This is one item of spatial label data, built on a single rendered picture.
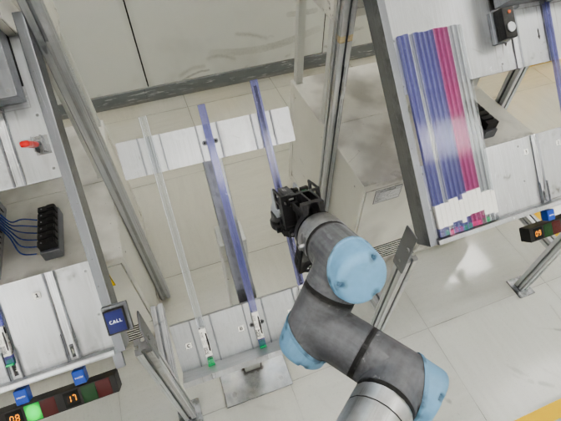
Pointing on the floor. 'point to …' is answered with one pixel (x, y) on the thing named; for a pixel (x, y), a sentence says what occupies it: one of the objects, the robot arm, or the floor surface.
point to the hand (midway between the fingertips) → (282, 205)
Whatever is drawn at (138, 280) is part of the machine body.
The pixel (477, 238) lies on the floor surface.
